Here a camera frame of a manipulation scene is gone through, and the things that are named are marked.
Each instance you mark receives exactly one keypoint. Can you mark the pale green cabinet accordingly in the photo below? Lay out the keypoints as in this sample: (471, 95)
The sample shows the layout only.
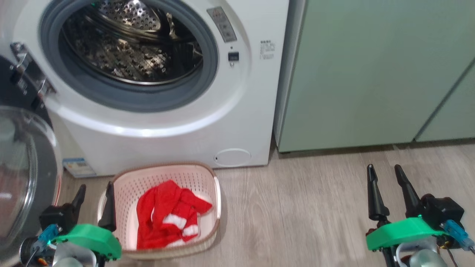
(352, 74)

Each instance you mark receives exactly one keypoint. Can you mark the round white filter cover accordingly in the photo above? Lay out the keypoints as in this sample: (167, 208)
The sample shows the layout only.
(232, 157)

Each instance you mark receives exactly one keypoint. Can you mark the white front-load washing machine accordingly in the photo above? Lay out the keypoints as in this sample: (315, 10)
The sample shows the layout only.
(178, 129)

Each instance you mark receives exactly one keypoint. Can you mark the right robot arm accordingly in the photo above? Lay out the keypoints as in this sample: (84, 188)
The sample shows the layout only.
(423, 259)

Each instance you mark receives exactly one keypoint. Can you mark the black door lock socket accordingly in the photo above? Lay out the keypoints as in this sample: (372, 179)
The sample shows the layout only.
(233, 56)

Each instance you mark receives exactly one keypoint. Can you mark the metal door hinge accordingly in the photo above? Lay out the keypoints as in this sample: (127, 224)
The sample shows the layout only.
(28, 70)

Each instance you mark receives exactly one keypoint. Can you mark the pale green cabinet door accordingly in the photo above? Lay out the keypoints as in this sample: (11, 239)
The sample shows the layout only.
(452, 115)

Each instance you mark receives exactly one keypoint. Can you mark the cream perforated laundry basket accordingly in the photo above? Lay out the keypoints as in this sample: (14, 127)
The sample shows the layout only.
(207, 207)

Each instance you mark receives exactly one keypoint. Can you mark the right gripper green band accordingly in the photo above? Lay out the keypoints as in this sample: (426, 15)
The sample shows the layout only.
(400, 231)

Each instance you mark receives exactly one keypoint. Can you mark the blue energy label sticker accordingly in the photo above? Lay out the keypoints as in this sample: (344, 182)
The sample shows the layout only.
(79, 167)

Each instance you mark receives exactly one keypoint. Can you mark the round glass washing machine door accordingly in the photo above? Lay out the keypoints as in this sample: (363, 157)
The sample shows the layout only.
(26, 178)

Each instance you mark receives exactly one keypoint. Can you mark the printed text warning label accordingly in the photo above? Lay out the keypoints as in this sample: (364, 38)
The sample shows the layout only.
(267, 50)

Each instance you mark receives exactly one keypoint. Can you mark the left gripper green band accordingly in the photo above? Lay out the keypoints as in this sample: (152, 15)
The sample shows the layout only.
(91, 239)

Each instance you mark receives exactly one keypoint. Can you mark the grey instruction plate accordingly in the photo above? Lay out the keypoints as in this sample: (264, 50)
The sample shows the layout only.
(222, 24)

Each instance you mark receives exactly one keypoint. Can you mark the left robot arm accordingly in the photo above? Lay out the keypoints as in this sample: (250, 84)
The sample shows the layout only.
(70, 257)

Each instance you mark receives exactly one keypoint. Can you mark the steel perforated washer drum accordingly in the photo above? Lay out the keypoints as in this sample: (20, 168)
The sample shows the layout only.
(111, 55)

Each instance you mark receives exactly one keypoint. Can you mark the red and white garment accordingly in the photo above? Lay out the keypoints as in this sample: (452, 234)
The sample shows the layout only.
(159, 218)

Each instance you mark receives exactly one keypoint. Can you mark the grey rubber door gasket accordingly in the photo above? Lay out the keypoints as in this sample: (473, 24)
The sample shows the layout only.
(148, 102)

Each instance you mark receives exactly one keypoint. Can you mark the white filler panel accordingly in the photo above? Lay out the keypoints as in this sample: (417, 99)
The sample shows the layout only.
(287, 55)

